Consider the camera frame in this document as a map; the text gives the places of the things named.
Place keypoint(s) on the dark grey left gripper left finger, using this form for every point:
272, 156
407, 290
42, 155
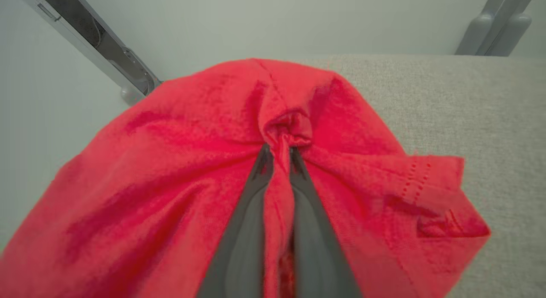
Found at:
243, 255

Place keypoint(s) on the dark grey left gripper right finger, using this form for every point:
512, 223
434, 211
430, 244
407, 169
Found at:
315, 255

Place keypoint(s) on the red and white basketball jersey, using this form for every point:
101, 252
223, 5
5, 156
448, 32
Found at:
170, 161

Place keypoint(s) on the beige fabric mat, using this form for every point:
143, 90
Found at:
490, 118

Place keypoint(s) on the silver metal table leg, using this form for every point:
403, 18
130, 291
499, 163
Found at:
106, 46

